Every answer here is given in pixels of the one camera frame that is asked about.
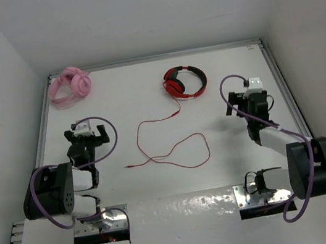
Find red headphone cable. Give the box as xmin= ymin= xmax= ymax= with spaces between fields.
xmin=112 ymin=78 xmax=213 ymax=179

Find red black headphones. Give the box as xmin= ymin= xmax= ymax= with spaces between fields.
xmin=163 ymin=65 xmax=207 ymax=99

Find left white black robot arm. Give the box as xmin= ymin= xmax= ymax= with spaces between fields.
xmin=23 ymin=124 xmax=110 ymax=229

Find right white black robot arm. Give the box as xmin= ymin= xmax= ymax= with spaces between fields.
xmin=226 ymin=90 xmax=326 ymax=200

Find pink headphones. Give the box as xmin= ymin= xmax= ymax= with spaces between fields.
xmin=48 ymin=66 xmax=92 ymax=109

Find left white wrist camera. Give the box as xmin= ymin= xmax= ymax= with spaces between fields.
xmin=70 ymin=120 xmax=93 ymax=137

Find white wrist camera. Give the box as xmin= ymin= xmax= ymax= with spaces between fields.
xmin=243 ymin=77 xmax=263 ymax=94
xmin=70 ymin=120 xmax=93 ymax=137

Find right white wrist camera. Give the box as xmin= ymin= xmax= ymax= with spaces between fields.
xmin=243 ymin=77 xmax=263 ymax=94

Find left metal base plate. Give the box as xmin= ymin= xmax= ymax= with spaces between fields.
xmin=73 ymin=204 xmax=128 ymax=237

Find metal base plate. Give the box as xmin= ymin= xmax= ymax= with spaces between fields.
xmin=73 ymin=204 xmax=128 ymax=237
xmin=233 ymin=182 xmax=292 ymax=209

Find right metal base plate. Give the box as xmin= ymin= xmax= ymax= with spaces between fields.
xmin=233 ymin=182 xmax=292 ymax=209

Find aluminium table frame rail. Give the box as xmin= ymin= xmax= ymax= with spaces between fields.
xmin=15 ymin=40 xmax=326 ymax=244

